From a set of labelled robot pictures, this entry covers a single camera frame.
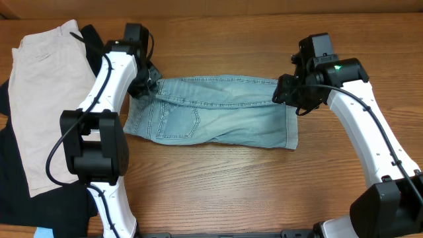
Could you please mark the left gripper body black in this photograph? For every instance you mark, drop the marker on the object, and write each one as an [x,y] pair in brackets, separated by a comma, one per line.
[145,82]

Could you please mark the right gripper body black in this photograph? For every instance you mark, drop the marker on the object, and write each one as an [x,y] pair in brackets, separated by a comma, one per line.
[285,88]

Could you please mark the black garment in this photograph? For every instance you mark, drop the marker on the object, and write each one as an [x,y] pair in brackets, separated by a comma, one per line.
[66,209]

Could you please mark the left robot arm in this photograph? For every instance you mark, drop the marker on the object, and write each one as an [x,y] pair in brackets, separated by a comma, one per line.
[96,149]

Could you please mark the light blue cloth piece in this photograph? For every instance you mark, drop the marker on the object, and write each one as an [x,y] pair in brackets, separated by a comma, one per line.
[42,232]

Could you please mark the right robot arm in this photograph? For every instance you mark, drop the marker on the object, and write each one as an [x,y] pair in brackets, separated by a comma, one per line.
[391,206]

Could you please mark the light blue denim shorts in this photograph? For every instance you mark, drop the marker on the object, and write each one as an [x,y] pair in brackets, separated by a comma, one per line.
[232,109]

